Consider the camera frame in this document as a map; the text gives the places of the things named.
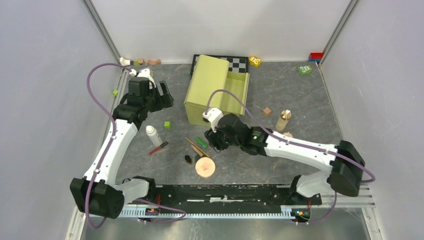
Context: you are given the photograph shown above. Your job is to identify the wooden stick brush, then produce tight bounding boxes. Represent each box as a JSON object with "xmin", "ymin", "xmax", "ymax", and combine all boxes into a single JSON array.
[{"xmin": 184, "ymin": 137, "xmax": 210, "ymax": 158}]

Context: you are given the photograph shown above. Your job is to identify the round wooden disc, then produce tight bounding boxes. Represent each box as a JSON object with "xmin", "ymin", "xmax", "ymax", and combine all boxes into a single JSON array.
[{"xmin": 195, "ymin": 157, "xmax": 216, "ymax": 178}]

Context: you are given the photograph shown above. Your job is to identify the small black compact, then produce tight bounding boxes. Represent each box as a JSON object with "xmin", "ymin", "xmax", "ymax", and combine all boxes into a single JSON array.
[{"xmin": 184, "ymin": 155, "xmax": 193, "ymax": 165}]

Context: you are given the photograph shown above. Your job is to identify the green makeup organizer box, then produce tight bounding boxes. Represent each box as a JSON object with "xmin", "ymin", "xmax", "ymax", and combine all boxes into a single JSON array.
[{"xmin": 184, "ymin": 54, "xmax": 250, "ymax": 126}]

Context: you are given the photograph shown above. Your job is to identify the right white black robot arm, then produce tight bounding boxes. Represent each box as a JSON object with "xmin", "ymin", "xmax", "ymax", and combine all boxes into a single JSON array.
[{"xmin": 202, "ymin": 108, "xmax": 365, "ymax": 204}]

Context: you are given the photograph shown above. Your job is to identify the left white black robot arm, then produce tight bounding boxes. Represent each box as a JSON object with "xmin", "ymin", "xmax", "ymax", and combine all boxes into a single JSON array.
[{"xmin": 70, "ymin": 77, "xmax": 174, "ymax": 219}]

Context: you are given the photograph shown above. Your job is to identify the green tube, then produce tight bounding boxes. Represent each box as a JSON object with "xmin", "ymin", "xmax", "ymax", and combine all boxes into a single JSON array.
[{"xmin": 195, "ymin": 136, "xmax": 209, "ymax": 149}]

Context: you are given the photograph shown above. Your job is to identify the small green cube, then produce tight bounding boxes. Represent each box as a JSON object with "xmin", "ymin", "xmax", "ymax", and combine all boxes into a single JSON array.
[{"xmin": 164, "ymin": 121, "xmax": 172, "ymax": 129}]

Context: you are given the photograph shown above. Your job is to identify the white bottle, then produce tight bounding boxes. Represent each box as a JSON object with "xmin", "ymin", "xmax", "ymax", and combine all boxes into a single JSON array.
[{"xmin": 145, "ymin": 125, "xmax": 163, "ymax": 147}]

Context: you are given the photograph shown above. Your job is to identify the wooden arch block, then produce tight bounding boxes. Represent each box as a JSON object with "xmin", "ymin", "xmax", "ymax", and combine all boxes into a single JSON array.
[{"xmin": 146, "ymin": 59, "xmax": 162, "ymax": 65}]

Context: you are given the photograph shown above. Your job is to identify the red black pencil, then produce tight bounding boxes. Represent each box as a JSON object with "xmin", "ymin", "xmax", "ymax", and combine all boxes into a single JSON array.
[{"xmin": 148, "ymin": 141, "xmax": 169, "ymax": 155}]

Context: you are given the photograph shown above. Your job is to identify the white toy piece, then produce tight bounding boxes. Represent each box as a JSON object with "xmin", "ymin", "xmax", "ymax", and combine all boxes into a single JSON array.
[{"xmin": 119, "ymin": 57, "xmax": 133, "ymax": 66}]

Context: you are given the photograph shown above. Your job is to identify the brown wooden cube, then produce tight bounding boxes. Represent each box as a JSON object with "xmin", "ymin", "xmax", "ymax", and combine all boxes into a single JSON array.
[{"xmin": 262, "ymin": 107, "xmax": 272, "ymax": 117}]

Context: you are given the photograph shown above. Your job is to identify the round powder jar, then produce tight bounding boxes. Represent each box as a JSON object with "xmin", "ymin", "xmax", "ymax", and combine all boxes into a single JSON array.
[{"xmin": 283, "ymin": 132, "xmax": 294, "ymax": 138}]

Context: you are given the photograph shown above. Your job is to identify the beige foundation bottle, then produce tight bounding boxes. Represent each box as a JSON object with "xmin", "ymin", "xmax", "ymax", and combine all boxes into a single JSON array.
[{"xmin": 275, "ymin": 109, "xmax": 292, "ymax": 132}]

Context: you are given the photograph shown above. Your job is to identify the black white checkerboard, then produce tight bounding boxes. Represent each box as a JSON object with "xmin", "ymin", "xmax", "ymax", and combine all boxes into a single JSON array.
[{"xmin": 208, "ymin": 54, "xmax": 249, "ymax": 74}]

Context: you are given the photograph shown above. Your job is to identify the yellow toy block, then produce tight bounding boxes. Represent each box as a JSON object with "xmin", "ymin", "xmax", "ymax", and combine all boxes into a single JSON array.
[{"xmin": 248, "ymin": 56, "xmax": 263, "ymax": 67}]

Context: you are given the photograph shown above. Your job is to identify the green number block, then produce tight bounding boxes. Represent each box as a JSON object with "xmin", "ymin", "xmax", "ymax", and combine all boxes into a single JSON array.
[{"xmin": 297, "ymin": 65, "xmax": 313, "ymax": 76}]

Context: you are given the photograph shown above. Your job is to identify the red blue blocks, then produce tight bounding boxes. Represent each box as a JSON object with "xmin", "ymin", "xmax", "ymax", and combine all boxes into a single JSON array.
[{"xmin": 308, "ymin": 52, "xmax": 324, "ymax": 63}]

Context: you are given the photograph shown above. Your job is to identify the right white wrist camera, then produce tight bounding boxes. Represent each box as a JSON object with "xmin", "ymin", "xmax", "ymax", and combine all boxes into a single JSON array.
[{"xmin": 202, "ymin": 107, "xmax": 224, "ymax": 133}]

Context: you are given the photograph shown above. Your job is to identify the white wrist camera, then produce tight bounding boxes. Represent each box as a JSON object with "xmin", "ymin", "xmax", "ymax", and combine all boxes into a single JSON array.
[
  {"xmin": 202, "ymin": 107, "xmax": 224, "ymax": 133},
  {"xmin": 129, "ymin": 68, "xmax": 157, "ymax": 89}
]

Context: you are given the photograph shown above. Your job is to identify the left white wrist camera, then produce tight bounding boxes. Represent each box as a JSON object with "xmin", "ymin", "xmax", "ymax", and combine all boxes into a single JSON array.
[{"xmin": 129, "ymin": 68, "xmax": 157, "ymax": 89}]

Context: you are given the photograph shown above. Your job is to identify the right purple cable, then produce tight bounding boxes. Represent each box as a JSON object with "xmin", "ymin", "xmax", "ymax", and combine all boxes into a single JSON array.
[{"xmin": 205, "ymin": 89, "xmax": 377, "ymax": 226}]

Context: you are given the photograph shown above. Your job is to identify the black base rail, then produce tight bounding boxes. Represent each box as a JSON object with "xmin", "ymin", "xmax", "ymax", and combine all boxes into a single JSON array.
[{"xmin": 125, "ymin": 183, "xmax": 322, "ymax": 221}]

